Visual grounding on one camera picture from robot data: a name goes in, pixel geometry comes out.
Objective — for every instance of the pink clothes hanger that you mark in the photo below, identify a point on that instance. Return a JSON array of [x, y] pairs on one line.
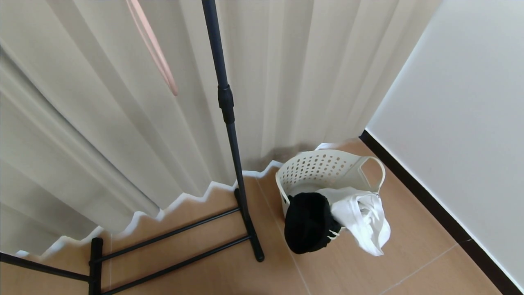
[[157, 53]]

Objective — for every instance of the black clothes rack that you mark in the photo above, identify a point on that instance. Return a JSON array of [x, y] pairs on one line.
[[224, 100]]

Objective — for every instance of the beige curtain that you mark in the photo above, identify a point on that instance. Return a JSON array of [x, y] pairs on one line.
[[102, 102]]

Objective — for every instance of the white shirt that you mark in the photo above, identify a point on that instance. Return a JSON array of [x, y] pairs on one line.
[[360, 221]]

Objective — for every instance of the black shorts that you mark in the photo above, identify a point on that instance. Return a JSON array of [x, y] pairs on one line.
[[309, 225]]

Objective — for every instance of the white laundry basket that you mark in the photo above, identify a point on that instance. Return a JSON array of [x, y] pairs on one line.
[[319, 168]]

